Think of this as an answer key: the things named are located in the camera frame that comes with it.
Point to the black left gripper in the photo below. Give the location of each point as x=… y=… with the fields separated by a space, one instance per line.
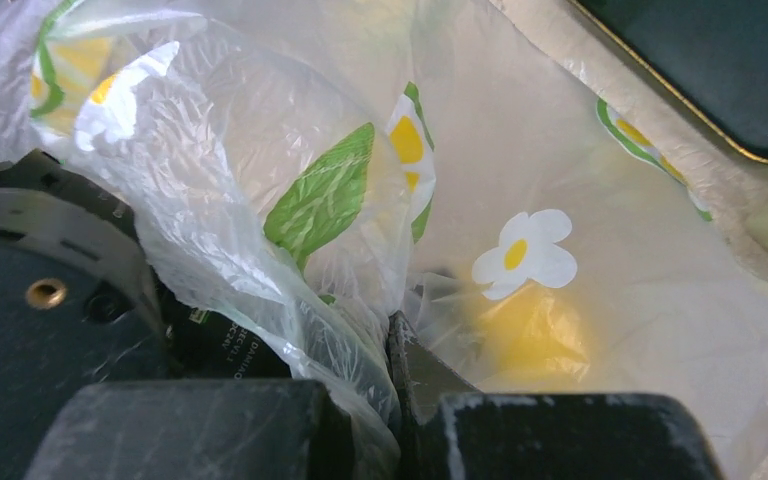
x=80 y=305

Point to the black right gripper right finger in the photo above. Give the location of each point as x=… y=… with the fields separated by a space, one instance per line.
x=450 y=430

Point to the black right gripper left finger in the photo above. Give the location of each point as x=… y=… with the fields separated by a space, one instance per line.
x=198 y=429

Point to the yellow toy bell pepper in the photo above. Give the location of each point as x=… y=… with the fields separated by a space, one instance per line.
x=533 y=338

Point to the clear plastic grocery bag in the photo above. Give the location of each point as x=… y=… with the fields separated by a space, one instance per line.
x=311 y=166

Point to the black plastic tray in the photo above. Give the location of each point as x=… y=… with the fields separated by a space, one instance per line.
x=710 y=55

